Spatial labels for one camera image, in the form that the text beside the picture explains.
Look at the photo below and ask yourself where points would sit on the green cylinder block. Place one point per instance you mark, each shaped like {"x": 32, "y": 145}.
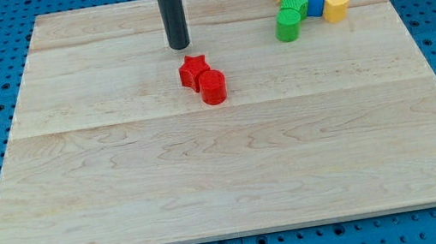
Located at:
{"x": 288, "y": 25}

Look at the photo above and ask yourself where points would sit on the green star block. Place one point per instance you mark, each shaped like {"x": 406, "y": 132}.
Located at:
{"x": 300, "y": 6}

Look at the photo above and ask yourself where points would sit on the red cylinder block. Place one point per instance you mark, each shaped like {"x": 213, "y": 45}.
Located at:
{"x": 213, "y": 87}

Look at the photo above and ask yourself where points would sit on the yellow heart block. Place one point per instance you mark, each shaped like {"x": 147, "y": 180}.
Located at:
{"x": 335, "y": 10}

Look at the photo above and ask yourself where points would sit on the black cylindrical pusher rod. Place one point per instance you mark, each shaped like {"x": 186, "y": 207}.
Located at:
{"x": 175, "y": 25}

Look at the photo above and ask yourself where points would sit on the wooden board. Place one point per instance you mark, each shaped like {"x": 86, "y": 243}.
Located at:
{"x": 107, "y": 147}

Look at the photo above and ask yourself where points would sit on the red star block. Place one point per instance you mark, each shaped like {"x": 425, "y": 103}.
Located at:
{"x": 191, "y": 70}

